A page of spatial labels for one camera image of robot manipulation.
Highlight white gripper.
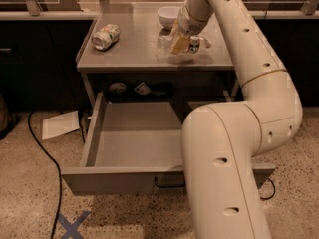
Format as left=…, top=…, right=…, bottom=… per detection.
left=169, top=4, right=209, bottom=55

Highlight clear plastic water bottle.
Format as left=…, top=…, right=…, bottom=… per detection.
left=157, top=35, right=211, bottom=55

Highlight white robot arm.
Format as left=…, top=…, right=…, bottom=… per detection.
left=172, top=0, right=303, bottom=239

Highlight open grey top drawer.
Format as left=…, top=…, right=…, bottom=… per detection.
left=61, top=90, right=276, bottom=196

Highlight white ceramic bowl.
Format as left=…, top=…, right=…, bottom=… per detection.
left=158, top=6, right=179, bottom=30

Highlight grey metal cabinet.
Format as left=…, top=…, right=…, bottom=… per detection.
left=77, top=3, right=241, bottom=104

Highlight dark items under tabletop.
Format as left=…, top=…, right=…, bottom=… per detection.
left=104, top=82, right=174, bottom=102

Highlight white paper sheet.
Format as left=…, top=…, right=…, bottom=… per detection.
left=42, top=111, right=80, bottom=140

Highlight blue tape cross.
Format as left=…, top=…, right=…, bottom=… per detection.
left=58, top=211, right=91, bottom=239

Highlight metal drawer handle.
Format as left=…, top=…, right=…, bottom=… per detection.
left=154, top=177, right=186, bottom=188

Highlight black floor cable right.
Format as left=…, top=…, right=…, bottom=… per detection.
left=259, top=177, right=277, bottom=201

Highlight black floor cable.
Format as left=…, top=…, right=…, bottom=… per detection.
left=259, top=177, right=277, bottom=201
left=27, top=110, right=64, bottom=239

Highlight black floor cable left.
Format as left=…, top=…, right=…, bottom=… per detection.
left=27, top=110, right=64, bottom=239

